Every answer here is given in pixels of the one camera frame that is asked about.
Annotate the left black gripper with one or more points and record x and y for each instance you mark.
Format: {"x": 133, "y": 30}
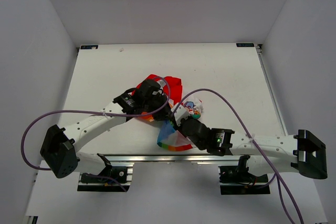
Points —
{"x": 164, "y": 114}

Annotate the right blue corner label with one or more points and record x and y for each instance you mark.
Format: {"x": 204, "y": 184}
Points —
{"x": 243, "y": 45}

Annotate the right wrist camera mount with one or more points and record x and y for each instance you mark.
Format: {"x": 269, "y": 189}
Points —
{"x": 179, "y": 113}

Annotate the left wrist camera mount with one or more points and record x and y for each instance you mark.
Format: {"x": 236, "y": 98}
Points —
{"x": 160, "y": 89}

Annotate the colourful children's zip jacket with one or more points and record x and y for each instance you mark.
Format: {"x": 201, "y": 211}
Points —
{"x": 169, "y": 138}

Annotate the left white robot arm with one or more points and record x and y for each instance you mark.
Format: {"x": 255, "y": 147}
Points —
{"x": 62, "y": 146}

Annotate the left blue corner label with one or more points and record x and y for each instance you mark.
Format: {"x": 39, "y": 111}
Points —
{"x": 89, "y": 47}

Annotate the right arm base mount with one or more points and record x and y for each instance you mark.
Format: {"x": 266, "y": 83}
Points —
{"x": 237, "y": 180}

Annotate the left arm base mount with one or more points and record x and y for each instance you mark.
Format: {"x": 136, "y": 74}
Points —
{"x": 110, "y": 178}

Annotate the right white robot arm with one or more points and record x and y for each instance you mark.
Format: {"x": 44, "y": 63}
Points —
{"x": 302, "y": 153}

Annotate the aluminium front rail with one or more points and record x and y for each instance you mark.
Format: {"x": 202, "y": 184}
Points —
{"x": 170, "y": 158}

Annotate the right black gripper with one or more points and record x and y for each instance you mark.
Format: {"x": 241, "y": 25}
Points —
{"x": 182, "y": 122}

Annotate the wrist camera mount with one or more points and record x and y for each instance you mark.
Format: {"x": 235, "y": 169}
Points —
{"x": 160, "y": 89}
{"x": 179, "y": 113}

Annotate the blue corner label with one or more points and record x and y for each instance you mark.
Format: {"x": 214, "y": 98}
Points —
{"x": 243, "y": 45}
{"x": 89, "y": 47}

